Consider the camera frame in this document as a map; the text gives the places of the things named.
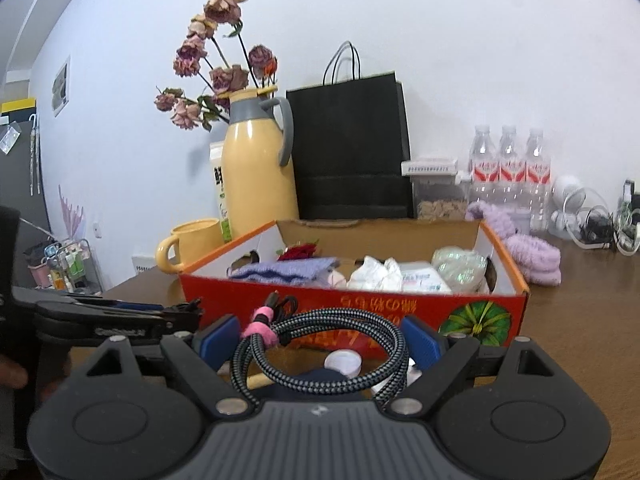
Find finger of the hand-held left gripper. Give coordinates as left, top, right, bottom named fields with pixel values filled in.
left=90, top=317, right=201, bottom=346
left=70, top=296, right=203, bottom=318

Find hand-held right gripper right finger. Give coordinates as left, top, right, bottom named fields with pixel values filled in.
left=387, top=315, right=556, bottom=417

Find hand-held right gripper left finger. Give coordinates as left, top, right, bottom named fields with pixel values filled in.
left=85, top=314, right=256, bottom=417

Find red orange cardboard box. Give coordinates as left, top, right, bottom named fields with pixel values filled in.
left=179, top=218, right=530, bottom=361

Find small white jar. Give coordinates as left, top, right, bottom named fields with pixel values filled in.
left=324, top=349, right=362, bottom=377

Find white tissue pack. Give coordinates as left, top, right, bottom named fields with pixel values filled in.
left=346, top=255, right=405, bottom=292

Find lavender knitted cloth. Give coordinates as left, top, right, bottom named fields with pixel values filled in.
left=228, top=257, right=341, bottom=288

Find braided cable with pink tie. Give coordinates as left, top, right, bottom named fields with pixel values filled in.
left=230, top=292, right=407, bottom=408

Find red artificial rose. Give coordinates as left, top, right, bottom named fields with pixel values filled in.
left=276, top=242, right=321, bottom=262

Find person's left hand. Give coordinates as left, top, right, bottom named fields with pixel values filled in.
left=0, top=352, right=31, bottom=390

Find white box appliance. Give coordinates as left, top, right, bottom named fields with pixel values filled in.
left=131, top=255, right=162, bottom=276

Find iridescent wrapped ball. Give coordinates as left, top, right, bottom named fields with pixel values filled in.
left=431, top=246, right=488, bottom=293

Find yellow mug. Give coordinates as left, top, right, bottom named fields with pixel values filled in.
left=156, top=217, right=226, bottom=275

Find clear food container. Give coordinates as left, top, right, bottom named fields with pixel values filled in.
left=412, top=170, right=473, bottom=221

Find purple fuzzy wristband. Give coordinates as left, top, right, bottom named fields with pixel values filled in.
left=520, top=266, right=562, bottom=287
left=505, top=237, right=562, bottom=271

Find purple fuzzy headband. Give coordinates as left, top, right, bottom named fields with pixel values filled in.
left=465, top=200, right=521, bottom=238

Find white milk carton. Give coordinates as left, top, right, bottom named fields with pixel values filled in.
left=209, top=141, right=235, bottom=243

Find dark grey panel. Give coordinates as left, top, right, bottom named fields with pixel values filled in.
left=0, top=97, right=51, bottom=241

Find small lavender tin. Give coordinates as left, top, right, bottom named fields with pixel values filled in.
left=510, top=207, right=532, bottom=236

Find yellow thermos jug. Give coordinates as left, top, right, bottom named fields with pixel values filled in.
left=221, top=87, right=301, bottom=246

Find flat white box red print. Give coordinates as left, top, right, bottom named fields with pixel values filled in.
left=401, top=158, right=458, bottom=177

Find clear water bottle red label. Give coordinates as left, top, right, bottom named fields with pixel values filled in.
left=524, top=128, right=552, bottom=233
left=469, top=125, right=501, bottom=206
left=497, top=125, right=526, bottom=211

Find black paper bag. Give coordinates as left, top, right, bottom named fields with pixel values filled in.
left=285, top=41, right=415, bottom=221

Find black power adapter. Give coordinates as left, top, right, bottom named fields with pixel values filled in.
left=580, top=207, right=613, bottom=241

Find small white desk fan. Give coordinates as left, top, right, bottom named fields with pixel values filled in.
left=549, top=175, right=586, bottom=233

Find dried pink roses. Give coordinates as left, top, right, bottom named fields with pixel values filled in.
left=154, top=0, right=278, bottom=132

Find wire storage rack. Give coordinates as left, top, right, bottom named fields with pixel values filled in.
left=22, top=239, right=103, bottom=296

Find purple flower wall sticker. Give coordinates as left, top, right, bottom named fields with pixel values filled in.
left=57, top=184, right=87, bottom=246

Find framed wall picture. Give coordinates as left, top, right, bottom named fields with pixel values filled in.
left=51, top=55, right=71, bottom=118

